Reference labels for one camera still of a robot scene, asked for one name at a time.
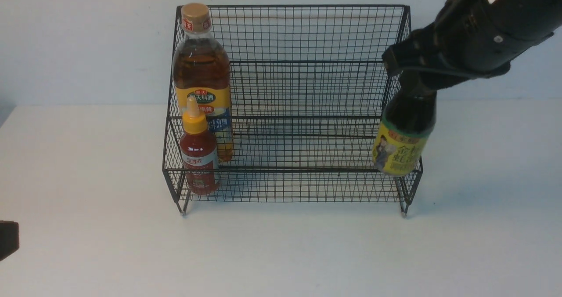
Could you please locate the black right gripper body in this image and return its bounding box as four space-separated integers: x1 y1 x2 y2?
381 22 512 98

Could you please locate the dark sauce bottle yellow cap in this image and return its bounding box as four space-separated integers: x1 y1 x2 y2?
372 87 437 177

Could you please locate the black wire mesh shelf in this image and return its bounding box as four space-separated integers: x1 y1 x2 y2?
162 4 423 217

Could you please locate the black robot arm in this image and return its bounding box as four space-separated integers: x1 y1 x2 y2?
162 0 561 217

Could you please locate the red chili sauce bottle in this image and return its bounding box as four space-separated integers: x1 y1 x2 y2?
179 95 220 196

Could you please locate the large cooking wine bottle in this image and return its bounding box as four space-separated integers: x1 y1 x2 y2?
172 3 234 162

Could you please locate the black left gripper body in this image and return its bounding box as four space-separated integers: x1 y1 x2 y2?
0 221 20 261

